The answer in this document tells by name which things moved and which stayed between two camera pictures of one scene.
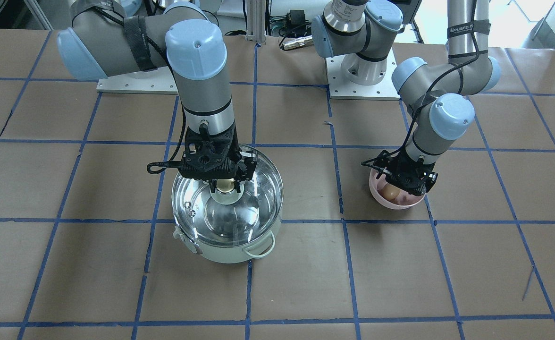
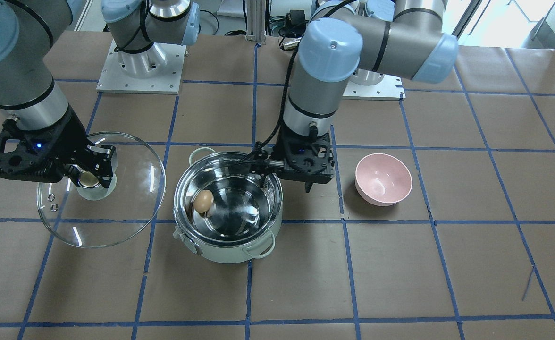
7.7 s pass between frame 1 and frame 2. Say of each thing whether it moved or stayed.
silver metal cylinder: stayed
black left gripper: moved
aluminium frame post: stayed
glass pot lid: moved
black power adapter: stayed
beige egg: moved
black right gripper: moved
